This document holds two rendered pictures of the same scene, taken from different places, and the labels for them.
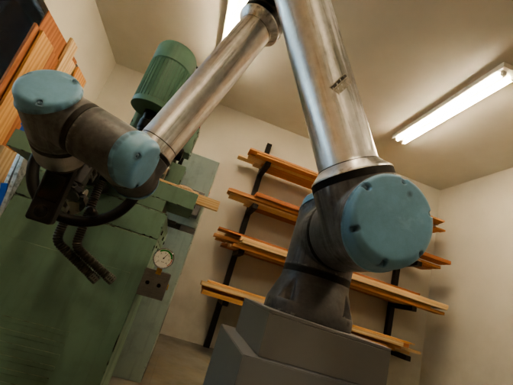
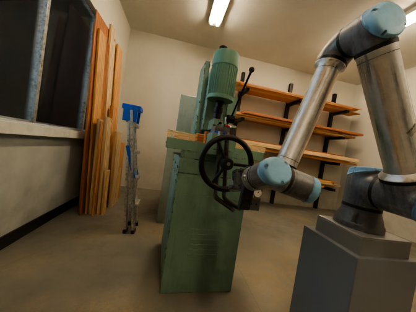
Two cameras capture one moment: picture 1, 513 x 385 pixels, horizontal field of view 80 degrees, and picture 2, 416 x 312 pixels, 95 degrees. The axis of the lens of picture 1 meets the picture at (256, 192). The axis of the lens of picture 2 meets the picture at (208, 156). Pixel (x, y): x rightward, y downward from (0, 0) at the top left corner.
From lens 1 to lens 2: 0.64 m
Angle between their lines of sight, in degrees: 20
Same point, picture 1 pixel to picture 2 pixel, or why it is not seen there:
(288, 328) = (371, 242)
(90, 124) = (299, 184)
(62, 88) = (285, 169)
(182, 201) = (257, 158)
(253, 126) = not seen: hidden behind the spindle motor
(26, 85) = (272, 174)
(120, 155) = (314, 195)
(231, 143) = not seen: hidden behind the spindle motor
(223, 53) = (319, 99)
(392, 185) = not seen: outside the picture
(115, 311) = (237, 218)
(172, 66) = (230, 69)
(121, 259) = (234, 194)
